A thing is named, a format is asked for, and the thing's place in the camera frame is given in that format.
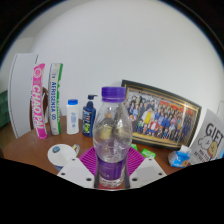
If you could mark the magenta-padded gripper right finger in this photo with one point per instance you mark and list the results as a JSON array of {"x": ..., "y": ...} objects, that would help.
[{"x": 136, "y": 161}]

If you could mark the small green packet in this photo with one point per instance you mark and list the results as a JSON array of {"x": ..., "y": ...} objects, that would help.
[
  {"x": 134, "y": 147},
  {"x": 147, "y": 153}
]

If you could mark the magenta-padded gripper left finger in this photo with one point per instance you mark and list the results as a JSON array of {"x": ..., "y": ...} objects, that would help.
[{"x": 87, "y": 161}]

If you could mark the pink shuttlecock tube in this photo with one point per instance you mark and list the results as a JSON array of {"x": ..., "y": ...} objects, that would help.
[{"x": 39, "y": 106}]

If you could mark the dark green crate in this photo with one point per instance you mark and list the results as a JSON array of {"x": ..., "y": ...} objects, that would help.
[{"x": 3, "y": 110}]

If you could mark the white blue patterned paper cup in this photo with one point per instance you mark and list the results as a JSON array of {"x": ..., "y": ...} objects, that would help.
[{"x": 60, "y": 155}]

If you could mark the framed group photo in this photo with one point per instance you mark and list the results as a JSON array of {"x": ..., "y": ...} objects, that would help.
[{"x": 160, "y": 116}]

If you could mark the white paper gift bag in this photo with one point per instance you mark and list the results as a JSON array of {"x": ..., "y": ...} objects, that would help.
[{"x": 210, "y": 140}]

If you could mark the blue tissue pack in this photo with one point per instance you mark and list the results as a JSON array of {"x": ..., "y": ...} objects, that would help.
[{"x": 180, "y": 158}]

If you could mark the dark blue pump bottle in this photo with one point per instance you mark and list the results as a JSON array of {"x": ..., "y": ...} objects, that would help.
[{"x": 88, "y": 120}]

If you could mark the white refrigerator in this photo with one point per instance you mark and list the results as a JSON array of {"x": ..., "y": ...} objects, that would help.
[{"x": 21, "y": 93}]

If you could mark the white green shuttlecock tube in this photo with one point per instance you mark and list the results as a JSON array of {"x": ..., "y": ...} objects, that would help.
[{"x": 55, "y": 100}]

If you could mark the white blue-capped lotion bottle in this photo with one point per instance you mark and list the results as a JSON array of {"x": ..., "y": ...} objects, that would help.
[{"x": 72, "y": 120}]

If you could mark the clear purple-capped water bottle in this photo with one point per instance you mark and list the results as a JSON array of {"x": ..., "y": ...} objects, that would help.
[{"x": 112, "y": 133}]

